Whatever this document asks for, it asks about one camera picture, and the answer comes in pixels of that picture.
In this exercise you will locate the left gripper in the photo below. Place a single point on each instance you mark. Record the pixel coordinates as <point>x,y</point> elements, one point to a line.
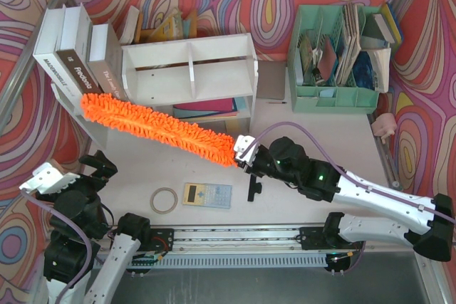
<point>94,174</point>

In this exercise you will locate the orange microfiber duster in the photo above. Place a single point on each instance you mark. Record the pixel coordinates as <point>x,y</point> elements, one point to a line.
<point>147,123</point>

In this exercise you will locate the clear tape roll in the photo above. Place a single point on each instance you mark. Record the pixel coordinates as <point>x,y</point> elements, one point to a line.
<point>163,200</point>

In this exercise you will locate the black clip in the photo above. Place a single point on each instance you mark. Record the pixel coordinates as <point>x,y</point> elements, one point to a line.
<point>255,187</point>

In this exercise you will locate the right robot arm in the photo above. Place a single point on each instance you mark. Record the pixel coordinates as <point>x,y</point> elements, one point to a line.
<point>424,223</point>

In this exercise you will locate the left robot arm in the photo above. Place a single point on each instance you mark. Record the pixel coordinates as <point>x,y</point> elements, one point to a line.
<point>68,262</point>

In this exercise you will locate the white wooden bookshelf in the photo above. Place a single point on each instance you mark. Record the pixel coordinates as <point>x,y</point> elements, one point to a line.
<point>160,75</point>

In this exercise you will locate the white side shelf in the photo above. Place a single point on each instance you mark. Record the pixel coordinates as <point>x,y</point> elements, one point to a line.
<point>95,131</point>

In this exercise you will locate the pink pig figurine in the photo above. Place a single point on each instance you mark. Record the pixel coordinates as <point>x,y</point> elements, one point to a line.
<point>384,126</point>

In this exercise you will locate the yellow sticky notes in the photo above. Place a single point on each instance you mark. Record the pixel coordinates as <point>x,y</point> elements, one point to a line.
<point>232,127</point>

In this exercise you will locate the beige blue calculator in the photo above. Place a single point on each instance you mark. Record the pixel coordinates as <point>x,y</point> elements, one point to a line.
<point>208,195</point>

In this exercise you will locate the mint green desk organizer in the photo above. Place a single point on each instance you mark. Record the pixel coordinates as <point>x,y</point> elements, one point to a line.
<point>320,81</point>

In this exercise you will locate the stack of coloured paper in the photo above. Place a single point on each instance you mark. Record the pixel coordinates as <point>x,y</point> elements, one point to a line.
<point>225,107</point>

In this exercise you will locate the grey book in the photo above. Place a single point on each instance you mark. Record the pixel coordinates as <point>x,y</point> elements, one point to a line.
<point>105,60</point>

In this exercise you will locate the brown book Fredonia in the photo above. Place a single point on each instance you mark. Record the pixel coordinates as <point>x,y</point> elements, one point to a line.
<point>74,48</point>

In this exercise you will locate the white book Mademoiselle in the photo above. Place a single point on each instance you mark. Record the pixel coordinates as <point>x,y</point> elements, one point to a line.
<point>45,54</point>

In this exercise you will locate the books behind shelf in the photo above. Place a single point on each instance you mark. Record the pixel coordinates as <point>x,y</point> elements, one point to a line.
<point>172,27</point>

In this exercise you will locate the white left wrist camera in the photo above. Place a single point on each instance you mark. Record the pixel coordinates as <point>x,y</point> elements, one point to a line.
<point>49,178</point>

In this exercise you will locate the aluminium mounting rail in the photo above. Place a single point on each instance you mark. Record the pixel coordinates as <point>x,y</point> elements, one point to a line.
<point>214,239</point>

